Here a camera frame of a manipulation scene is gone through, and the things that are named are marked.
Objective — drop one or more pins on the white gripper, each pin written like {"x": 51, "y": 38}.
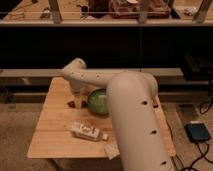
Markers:
{"x": 77, "y": 96}

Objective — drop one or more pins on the red pepper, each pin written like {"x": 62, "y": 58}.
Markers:
{"x": 73, "y": 104}

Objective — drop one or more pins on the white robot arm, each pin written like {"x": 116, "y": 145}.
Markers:
{"x": 130, "y": 96}

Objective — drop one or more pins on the green bowl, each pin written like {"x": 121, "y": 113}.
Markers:
{"x": 97, "y": 102}

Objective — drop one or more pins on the wooden table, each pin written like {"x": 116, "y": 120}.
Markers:
{"x": 52, "y": 137}

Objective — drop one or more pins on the clear plastic bottle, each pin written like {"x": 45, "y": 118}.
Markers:
{"x": 91, "y": 133}

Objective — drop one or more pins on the dark snack bar box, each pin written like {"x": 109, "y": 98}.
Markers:
{"x": 155, "y": 102}

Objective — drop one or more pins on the cluttered background shelf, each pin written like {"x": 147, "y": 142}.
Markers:
{"x": 106, "y": 12}

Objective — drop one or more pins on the black foot pedal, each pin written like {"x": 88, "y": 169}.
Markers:
{"x": 197, "y": 132}

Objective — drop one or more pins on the grey bench rail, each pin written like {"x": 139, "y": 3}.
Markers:
{"x": 57, "y": 72}

